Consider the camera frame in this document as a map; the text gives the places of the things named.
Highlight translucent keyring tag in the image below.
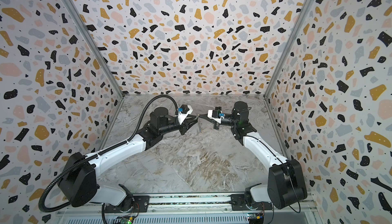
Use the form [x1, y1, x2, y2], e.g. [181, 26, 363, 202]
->
[198, 120, 203, 134]

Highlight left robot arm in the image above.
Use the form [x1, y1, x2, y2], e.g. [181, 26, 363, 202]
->
[58, 105, 197, 212]

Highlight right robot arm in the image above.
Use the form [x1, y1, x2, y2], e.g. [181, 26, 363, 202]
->
[199, 101, 308, 209]

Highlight left corner aluminium profile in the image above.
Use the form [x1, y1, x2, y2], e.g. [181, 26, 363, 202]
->
[61, 0, 124, 98]

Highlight corner aluminium profile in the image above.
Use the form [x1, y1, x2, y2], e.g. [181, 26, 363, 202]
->
[61, 0, 124, 98]
[263, 0, 314, 99]

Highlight left electronics board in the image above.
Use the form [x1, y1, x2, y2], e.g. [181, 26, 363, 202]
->
[120, 215, 136, 224]

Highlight electronics board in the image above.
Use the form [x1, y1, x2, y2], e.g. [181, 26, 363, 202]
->
[120, 215, 136, 224]
[248, 214, 264, 224]

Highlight right electronics board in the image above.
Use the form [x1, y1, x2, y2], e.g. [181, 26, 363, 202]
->
[248, 214, 264, 224]

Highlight right corner aluminium profile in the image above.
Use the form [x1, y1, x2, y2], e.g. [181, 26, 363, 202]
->
[263, 0, 314, 99]

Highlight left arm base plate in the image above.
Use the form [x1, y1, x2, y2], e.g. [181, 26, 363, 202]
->
[105, 195, 150, 214]

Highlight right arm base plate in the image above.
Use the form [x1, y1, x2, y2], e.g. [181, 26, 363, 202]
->
[229, 193, 273, 212]

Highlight aluminium mounting rail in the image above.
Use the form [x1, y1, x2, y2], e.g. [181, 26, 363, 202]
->
[56, 190, 319, 224]

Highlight black corrugated cable conduit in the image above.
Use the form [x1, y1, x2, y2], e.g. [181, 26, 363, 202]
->
[38, 94, 179, 213]

